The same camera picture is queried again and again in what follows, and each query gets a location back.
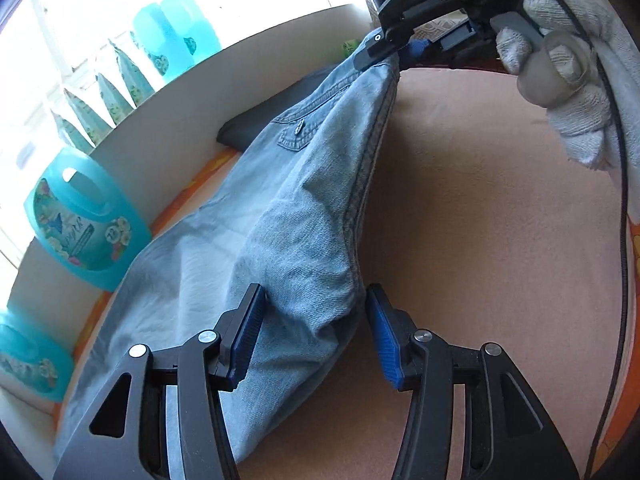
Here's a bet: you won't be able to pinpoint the blue denim pants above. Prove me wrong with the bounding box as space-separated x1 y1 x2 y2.
54 55 400 460

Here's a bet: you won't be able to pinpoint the white gloved right hand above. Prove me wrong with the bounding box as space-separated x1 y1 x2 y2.
496 0 632 172

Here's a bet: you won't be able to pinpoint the dark folded garment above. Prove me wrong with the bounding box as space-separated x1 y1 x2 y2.
216 65 352 152

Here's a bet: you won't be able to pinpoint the large teal detergent bottle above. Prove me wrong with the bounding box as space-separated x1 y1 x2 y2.
24 146 152 292

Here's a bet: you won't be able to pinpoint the black cable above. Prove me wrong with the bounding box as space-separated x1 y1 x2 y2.
514 0 633 480

